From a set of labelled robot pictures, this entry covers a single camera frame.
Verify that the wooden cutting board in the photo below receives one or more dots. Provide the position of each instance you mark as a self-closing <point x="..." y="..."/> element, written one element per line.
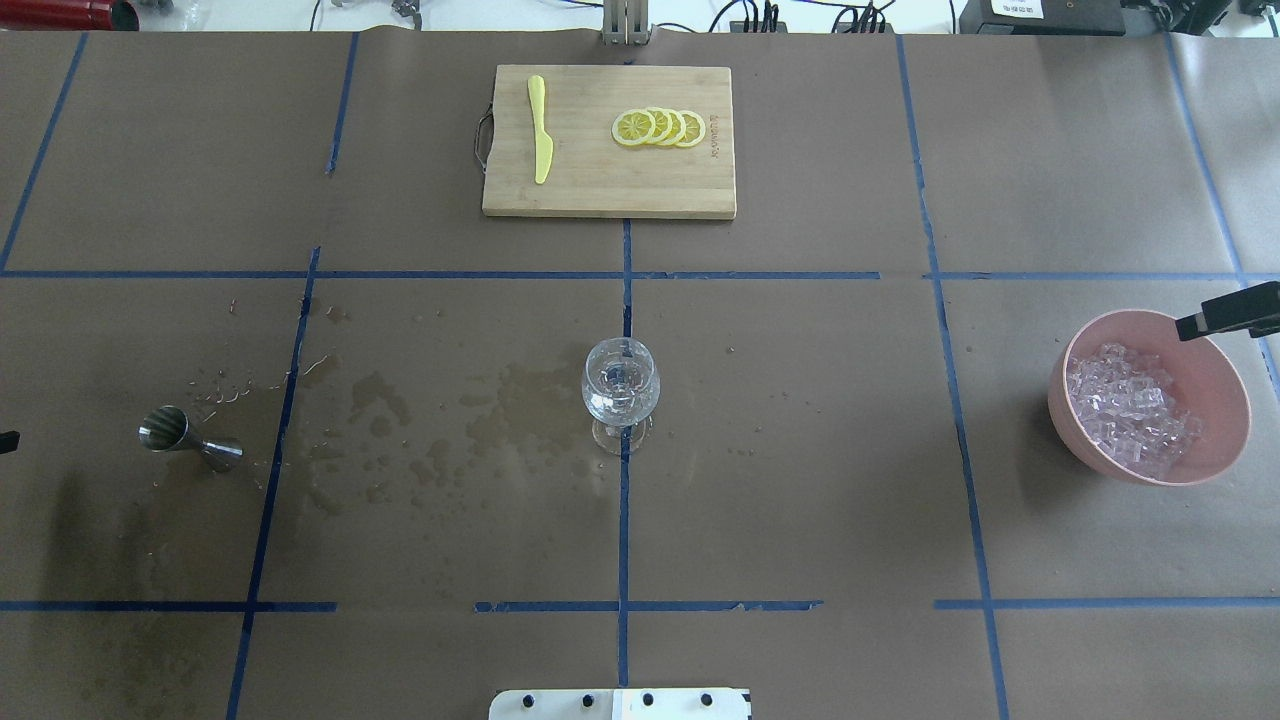
<point x="594" y="177"/>

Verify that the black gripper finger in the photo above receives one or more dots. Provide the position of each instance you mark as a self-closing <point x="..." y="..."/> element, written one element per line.
<point x="1254" y="309"/>
<point x="9" y="441"/>

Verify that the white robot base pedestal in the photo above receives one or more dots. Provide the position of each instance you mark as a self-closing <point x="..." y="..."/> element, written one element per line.
<point x="623" y="703"/>

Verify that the clear ice cubes pile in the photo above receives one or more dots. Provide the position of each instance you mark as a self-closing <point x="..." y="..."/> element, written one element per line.
<point x="1126" y="403"/>

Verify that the clear wine glass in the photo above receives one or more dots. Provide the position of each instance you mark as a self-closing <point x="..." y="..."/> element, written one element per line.
<point x="620" y="387"/>

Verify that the red cylinder bottle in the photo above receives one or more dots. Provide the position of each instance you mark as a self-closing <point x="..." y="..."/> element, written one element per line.
<point x="77" y="15"/>

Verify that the pink bowl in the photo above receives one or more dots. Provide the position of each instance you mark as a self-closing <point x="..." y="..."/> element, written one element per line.
<point x="1206" y="384"/>

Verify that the aluminium frame post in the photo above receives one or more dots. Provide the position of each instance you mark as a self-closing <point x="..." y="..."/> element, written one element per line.
<point x="626" y="22"/>

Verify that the steel double jigger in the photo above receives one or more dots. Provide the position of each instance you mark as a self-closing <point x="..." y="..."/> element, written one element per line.
<point x="171" y="429"/>

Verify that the yellow plastic knife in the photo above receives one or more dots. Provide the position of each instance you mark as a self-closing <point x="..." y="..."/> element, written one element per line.
<point x="543" y="143"/>

